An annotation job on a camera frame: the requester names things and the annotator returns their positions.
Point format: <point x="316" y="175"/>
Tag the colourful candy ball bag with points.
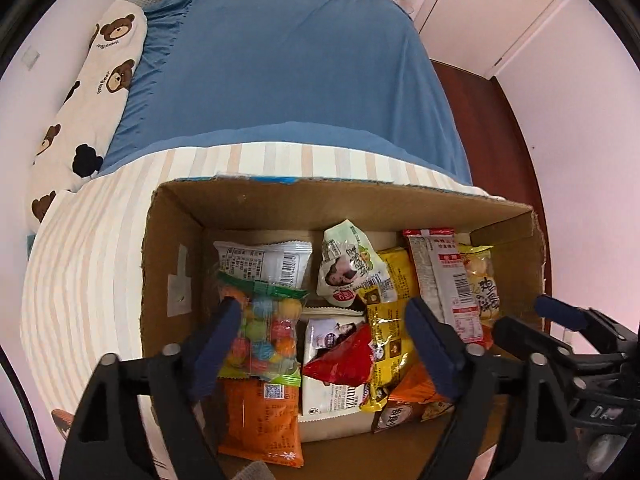
<point x="265" y="330"/>

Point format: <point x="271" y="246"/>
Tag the white wall socket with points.
<point x="31" y="57"/>

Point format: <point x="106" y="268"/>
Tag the orange snack packet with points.
<point x="412" y="385"/>
<point x="265" y="425"/>

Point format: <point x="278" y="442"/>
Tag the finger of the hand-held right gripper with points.
<point x="560" y="312"/>
<point x="520" y="335"/>

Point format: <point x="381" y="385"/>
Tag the yellow printed snack packet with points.
<point x="387" y="330"/>

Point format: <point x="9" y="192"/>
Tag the bear print pillow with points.
<point x="95" y="100"/>

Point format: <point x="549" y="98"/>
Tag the white red-edged snack packet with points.
<point x="445" y="280"/>

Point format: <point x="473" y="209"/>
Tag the yellow egg cracker packet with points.
<point x="482" y="280"/>

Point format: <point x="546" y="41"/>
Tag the blue bed sheet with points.
<point x="300" y="70"/>

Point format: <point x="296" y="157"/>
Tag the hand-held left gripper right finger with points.
<point x="435" y="350"/>

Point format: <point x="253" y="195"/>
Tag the striped beige blanket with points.
<point x="90" y="270"/>

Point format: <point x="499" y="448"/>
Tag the yellow ridged snack packet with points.
<point x="397" y="270"/>

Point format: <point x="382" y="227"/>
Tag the green-white snack packet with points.
<point x="350" y="265"/>

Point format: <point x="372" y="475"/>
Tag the brown snack packet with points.
<point x="405" y="417"/>

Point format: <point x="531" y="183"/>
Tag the cardboard box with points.
<point x="170" y="240"/>

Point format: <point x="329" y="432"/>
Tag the white barcode snack packet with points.
<point x="260" y="262"/>

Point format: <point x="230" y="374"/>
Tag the white portrait snack packet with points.
<point x="325" y="332"/>

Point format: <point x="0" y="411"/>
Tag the red snack packet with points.
<point x="340" y="360"/>

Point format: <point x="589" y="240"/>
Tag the white wardrobe door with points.
<point x="500" y="15"/>

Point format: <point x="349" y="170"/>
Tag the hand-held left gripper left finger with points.
<point x="220" y="345"/>

